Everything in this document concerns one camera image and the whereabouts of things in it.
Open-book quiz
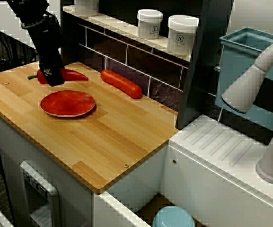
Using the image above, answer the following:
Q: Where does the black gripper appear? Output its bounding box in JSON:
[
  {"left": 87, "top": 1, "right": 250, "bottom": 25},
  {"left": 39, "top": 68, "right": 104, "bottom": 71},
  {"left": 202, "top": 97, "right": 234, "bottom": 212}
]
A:
[{"left": 20, "top": 14, "right": 65, "bottom": 87}]

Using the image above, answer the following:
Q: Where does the grey toy dishwasher door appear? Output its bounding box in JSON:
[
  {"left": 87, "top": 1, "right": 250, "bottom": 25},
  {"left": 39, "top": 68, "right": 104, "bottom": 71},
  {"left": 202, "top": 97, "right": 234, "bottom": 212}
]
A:
[{"left": 19, "top": 161, "right": 61, "bottom": 227}]

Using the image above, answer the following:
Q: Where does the grey curved faucet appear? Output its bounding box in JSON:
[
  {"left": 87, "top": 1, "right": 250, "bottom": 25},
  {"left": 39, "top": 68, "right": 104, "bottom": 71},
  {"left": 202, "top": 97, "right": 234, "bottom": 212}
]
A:
[{"left": 221, "top": 36, "right": 273, "bottom": 185}]

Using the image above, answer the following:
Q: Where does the red round plate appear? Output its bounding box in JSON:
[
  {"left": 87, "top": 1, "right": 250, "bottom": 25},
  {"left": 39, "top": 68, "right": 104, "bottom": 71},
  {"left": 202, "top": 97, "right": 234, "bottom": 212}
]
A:
[{"left": 40, "top": 90, "right": 96, "bottom": 118}]

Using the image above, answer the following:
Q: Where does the dark grey upright panel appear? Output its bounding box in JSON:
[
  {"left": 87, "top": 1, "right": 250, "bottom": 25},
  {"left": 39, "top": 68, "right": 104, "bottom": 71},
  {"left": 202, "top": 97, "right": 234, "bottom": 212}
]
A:
[{"left": 175, "top": 0, "right": 235, "bottom": 130}]

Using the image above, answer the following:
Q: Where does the dark tiled backsplash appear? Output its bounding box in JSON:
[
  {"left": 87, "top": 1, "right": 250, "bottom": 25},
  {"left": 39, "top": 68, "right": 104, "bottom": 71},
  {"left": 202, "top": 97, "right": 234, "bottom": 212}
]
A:
[{"left": 62, "top": 4, "right": 191, "bottom": 112}]

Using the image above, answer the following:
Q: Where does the white lidded jar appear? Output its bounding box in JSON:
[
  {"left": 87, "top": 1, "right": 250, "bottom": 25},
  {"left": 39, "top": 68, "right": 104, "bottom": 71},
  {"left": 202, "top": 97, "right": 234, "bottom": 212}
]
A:
[
  {"left": 167, "top": 14, "right": 200, "bottom": 57},
  {"left": 74, "top": 0, "right": 99, "bottom": 17},
  {"left": 137, "top": 9, "right": 164, "bottom": 39}
]

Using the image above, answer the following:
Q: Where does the teal plastic bin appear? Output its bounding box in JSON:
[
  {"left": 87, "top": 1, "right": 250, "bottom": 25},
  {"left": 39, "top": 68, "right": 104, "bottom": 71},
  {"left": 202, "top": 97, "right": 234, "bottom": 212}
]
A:
[{"left": 214, "top": 27, "right": 273, "bottom": 133}]

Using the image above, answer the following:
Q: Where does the red toy pepper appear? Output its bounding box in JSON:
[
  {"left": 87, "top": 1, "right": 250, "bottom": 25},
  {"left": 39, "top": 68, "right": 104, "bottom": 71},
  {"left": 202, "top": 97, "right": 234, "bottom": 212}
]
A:
[{"left": 27, "top": 68, "right": 89, "bottom": 85}]

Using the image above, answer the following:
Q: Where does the white sink unit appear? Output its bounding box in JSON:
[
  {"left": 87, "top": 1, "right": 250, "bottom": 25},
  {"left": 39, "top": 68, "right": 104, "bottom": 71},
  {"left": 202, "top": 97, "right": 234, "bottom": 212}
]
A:
[{"left": 93, "top": 114, "right": 273, "bottom": 227}]

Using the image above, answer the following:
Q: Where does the orange toy sausage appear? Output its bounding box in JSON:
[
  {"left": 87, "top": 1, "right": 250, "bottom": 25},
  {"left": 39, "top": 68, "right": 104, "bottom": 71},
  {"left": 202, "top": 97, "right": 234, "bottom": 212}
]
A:
[{"left": 100, "top": 69, "right": 142, "bottom": 99}]

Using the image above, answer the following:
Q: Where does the white kitchen cabinet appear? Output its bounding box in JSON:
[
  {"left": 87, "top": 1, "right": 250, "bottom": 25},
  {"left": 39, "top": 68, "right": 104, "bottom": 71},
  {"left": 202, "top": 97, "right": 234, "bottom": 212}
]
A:
[{"left": 0, "top": 104, "right": 167, "bottom": 227}]

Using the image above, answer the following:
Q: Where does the light blue bowl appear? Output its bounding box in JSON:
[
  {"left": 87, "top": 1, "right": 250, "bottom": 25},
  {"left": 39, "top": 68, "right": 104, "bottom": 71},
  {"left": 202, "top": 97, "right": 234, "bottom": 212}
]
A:
[{"left": 151, "top": 205, "right": 195, "bottom": 227}]

